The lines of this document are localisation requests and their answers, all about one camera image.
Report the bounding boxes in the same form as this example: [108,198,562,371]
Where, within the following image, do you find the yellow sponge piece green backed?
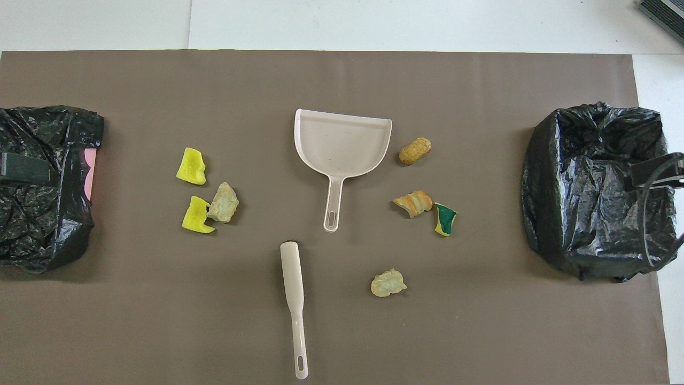
[182,196,216,235]

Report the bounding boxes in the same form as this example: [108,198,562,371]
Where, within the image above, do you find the tan sponge lump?
[207,182,240,224]

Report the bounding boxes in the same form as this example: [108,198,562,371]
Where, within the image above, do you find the small green yellow sponge wedge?
[433,202,458,237]

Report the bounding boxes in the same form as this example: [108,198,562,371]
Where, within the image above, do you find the brown oval bread-like sponge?
[398,137,432,166]

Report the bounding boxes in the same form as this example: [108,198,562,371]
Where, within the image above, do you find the orange striped sponge scrap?
[392,190,433,219]

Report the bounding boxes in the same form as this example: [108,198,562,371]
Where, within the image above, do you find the pale yellow sponge lump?
[371,268,408,298]

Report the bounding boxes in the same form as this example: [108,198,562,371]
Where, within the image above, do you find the beige hand brush black bristles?
[280,241,309,380]

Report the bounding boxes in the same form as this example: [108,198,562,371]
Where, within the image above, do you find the beige plastic dustpan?
[294,109,393,233]

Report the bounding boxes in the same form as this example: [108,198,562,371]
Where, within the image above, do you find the black plastic trash bag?
[0,105,105,275]
[521,102,679,283]

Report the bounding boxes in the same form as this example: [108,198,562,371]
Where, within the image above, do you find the pink plastic bin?
[84,148,99,199]

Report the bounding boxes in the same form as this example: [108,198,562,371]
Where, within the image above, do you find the grey ribbed device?
[637,0,684,46]

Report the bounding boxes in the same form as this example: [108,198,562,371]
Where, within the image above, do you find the brown table mat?
[0,50,672,385]

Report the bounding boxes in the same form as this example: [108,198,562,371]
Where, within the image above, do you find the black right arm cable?
[639,154,684,271]

